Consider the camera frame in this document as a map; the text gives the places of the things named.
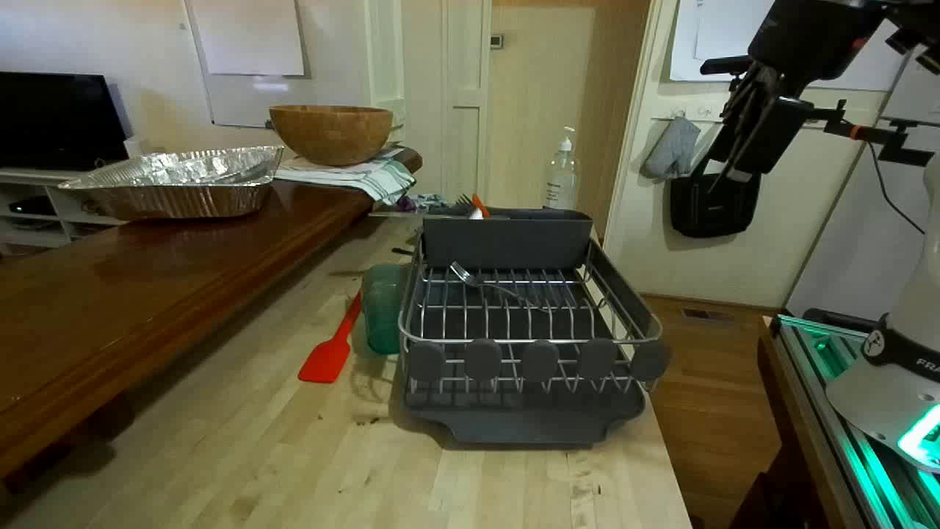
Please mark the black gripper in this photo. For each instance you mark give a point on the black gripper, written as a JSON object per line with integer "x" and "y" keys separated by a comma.
{"x": 772, "y": 132}

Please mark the grey dish rack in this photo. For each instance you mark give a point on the grey dish rack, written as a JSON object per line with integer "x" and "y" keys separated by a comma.
{"x": 530, "y": 392}

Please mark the black tote bag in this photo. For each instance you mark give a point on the black tote bag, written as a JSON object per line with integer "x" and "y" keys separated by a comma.
{"x": 711, "y": 206}

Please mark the grey oven mitt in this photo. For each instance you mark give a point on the grey oven mitt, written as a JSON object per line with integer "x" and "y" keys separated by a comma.
{"x": 670, "y": 147}

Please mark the floor vent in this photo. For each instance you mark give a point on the floor vent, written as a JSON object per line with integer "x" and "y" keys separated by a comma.
{"x": 705, "y": 316}

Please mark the silver fork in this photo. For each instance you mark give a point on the silver fork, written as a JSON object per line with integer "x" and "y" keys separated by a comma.
{"x": 479, "y": 279}

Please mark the striped dish towel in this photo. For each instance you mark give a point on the striped dish towel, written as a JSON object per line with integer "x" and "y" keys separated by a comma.
{"x": 361, "y": 176}

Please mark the green plastic cup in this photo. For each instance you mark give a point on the green plastic cup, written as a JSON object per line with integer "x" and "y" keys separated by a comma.
{"x": 382, "y": 313}

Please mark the wooden bowl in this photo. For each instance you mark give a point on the wooden bowl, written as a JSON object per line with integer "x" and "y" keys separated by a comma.
{"x": 330, "y": 137}

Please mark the red silicone spatula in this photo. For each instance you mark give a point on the red silicone spatula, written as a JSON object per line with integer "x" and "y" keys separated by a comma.
{"x": 327, "y": 360}

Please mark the aluminium foil tray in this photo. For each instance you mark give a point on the aluminium foil tray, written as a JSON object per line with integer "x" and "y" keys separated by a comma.
{"x": 170, "y": 179}

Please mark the brown wooden table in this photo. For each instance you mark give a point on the brown wooden table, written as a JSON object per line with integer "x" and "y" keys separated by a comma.
{"x": 148, "y": 284}

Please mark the black monitor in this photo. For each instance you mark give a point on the black monitor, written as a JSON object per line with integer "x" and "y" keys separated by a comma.
{"x": 60, "y": 121}

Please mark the white shelf unit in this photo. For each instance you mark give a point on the white shelf unit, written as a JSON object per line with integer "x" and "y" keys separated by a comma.
{"x": 40, "y": 209}

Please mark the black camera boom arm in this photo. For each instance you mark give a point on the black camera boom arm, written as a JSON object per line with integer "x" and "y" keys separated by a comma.
{"x": 862, "y": 131}

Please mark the wall whiteboard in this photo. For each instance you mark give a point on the wall whiteboard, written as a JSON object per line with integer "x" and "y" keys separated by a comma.
{"x": 708, "y": 38}

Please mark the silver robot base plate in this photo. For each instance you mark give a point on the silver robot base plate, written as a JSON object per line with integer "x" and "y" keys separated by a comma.
{"x": 883, "y": 401}

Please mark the aluminium robot stand frame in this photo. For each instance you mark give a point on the aluminium robot stand frame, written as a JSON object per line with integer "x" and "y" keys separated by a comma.
{"x": 831, "y": 472}

